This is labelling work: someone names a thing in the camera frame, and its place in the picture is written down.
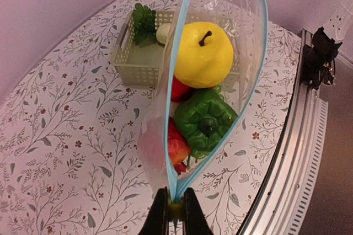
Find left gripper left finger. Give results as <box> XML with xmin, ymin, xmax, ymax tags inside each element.
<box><xmin>140</xmin><ymin>187</ymin><xmax>168</xmax><ymax>235</ymax></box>

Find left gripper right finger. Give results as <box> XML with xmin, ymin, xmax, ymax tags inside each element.
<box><xmin>183</xmin><ymin>188</ymin><xmax>211</xmax><ymax>235</ymax></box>

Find red toy apple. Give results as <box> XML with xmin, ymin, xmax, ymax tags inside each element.
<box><xmin>168</xmin><ymin>117</ymin><xmax>191</xmax><ymax>175</ymax></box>

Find yellow toy apple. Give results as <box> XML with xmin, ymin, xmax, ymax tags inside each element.
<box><xmin>174</xmin><ymin>22</ymin><xmax>234</xmax><ymax>89</ymax></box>

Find clear zip top bag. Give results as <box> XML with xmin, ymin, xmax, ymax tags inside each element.
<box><xmin>138</xmin><ymin>0</ymin><xmax>268</xmax><ymax>202</ymax></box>

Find green toy grapes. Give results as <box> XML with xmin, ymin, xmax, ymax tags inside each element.
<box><xmin>132</xmin><ymin>3</ymin><xmax>156</xmax><ymax>45</ymax></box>

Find green toy vegetable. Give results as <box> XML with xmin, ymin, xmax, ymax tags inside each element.
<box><xmin>173</xmin><ymin>89</ymin><xmax>238</xmax><ymax>153</ymax></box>

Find beige perforated plastic basket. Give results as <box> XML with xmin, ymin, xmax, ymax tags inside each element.
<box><xmin>111</xmin><ymin>11</ymin><xmax>240</xmax><ymax>92</ymax></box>

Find red toy pepper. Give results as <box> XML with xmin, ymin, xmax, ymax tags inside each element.
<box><xmin>171</xmin><ymin>77</ymin><xmax>195</xmax><ymax>103</ymax></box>

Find floral table mat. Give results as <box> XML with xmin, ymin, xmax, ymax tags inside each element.
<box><xmin>1</xmin><ymin>0</ymin><xmax>301</xmax><ymax>234</ymax></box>

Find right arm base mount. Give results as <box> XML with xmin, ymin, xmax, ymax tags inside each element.
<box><xmin>301</xmin><ymin>26</ymin><xmax>343</xmax><ymax>90</ymax></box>

